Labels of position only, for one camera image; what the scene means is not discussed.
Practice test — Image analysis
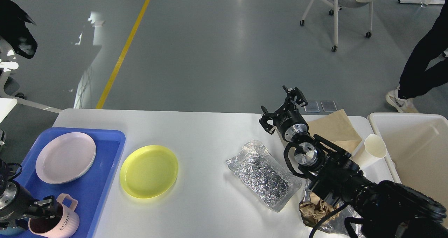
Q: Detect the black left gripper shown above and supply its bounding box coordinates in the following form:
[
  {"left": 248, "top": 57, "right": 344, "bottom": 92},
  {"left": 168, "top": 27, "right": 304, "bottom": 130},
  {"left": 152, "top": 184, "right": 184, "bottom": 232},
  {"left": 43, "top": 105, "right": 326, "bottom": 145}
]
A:
[{"left": 0, "top": 182, "right": 60, "bottom": 228}]

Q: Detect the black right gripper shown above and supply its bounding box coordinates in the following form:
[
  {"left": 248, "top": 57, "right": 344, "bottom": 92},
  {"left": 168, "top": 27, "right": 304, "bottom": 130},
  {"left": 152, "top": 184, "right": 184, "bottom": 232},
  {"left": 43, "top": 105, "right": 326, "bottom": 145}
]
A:
[{"left": 259, "top": 85, "right": 310, "bottom": 142}]

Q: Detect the pink mug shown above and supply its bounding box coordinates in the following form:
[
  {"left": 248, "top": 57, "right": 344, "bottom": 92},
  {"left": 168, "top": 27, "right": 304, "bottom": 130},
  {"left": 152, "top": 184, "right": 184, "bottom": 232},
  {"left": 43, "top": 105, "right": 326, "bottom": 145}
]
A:
[{"left": 28, "top": 193, "right": 80, "bottom": 238}]

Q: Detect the yellow plastic plate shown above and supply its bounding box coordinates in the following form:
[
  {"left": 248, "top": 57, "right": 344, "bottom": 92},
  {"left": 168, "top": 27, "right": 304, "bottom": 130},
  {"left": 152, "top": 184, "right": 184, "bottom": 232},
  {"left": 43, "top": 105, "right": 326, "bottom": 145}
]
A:
[{"left": 119, "top": 145, "right": 178, "bottom": 199}]

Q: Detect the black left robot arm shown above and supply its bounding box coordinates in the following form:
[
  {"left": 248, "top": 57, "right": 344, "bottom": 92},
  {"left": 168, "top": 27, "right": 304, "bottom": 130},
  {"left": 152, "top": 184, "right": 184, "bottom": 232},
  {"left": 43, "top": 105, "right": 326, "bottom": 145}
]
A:
[{"left": 0, "top": 160, "right": 62, "bottom": 231}]

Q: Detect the floor socket plate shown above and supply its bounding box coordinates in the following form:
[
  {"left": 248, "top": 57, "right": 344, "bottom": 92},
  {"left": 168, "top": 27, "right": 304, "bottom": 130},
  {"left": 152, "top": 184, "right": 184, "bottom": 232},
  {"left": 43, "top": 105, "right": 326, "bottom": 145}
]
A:
[
  {"left": 320, "top": 100, "right": 338, "bottom": 113},
  {"left": 304, "top": 100, "right": 320, "bottom": 113}
]

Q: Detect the blue mug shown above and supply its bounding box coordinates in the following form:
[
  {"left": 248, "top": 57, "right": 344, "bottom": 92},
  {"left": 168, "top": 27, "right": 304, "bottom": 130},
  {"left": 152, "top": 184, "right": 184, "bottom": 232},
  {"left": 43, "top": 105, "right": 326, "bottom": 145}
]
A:
[{"left": 0, "top": 226, "right": 27, "bottom": 238}]

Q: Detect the blue plastic tray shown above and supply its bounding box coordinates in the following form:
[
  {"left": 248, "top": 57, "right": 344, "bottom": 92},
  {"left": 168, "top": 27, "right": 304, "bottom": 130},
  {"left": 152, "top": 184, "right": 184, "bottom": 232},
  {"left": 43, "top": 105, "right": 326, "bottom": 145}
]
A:
[{"left": 14, "top": 127, "right": 125, "bottom": 238}]

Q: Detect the pink plate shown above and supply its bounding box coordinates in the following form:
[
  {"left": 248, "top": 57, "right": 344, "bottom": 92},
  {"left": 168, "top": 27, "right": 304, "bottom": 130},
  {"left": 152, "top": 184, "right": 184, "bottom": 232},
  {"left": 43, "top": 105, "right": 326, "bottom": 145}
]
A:
[{"left": 35, "top": 132, "right": 97, "bottom": 185}]

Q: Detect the silver foil bag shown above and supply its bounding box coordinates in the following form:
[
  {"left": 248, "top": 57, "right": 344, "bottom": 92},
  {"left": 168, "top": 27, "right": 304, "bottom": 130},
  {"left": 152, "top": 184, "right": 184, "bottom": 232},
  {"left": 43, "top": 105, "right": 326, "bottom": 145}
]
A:
[{"left": 226, "top": 140, "right": 302, "bottom": 212}]

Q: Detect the white paper cup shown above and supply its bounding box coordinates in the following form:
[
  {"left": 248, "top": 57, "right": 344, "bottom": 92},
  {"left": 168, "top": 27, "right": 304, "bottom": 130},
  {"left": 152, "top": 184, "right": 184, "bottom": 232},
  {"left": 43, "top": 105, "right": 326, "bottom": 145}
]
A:
[{"left": 351, "top": 133, "right": 388, "bottom": 169}]

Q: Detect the crumpled brown paper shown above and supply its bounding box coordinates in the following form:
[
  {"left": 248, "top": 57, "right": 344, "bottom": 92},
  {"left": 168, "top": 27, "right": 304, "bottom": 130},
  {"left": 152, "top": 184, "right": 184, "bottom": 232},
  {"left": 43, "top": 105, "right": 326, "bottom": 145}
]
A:
[{"left": 298, "top": 191, "right": 344, "bottom": 227}]

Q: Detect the white side table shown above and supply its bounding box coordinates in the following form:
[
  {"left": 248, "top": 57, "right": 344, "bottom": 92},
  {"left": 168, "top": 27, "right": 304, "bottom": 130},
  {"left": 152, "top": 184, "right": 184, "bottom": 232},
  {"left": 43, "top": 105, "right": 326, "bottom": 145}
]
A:
[{"left": 0, "top": 98, "right": 18, "bottom": 122}]

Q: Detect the person in dark trousers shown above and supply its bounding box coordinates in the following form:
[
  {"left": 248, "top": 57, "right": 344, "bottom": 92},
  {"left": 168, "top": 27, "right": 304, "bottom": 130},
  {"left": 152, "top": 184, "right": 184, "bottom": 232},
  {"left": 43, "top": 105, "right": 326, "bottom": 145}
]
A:
[{"left": 385, "top": 0, "right": 448, "bottom": 113}]

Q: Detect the white plastic bin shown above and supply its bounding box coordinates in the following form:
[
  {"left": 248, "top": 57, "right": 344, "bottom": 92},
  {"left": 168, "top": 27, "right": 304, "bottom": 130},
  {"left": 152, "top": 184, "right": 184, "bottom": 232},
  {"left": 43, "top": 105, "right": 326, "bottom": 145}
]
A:
[{"left": 368, "top": 113, "right": 448, "bottom": 207}]

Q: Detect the black jacket on chair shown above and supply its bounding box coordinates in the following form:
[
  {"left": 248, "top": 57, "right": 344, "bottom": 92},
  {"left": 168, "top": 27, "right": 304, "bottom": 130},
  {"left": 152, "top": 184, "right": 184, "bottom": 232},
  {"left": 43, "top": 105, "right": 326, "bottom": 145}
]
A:
[{"left": 0, "top": 0, "right": 38, "bottom": 59}]

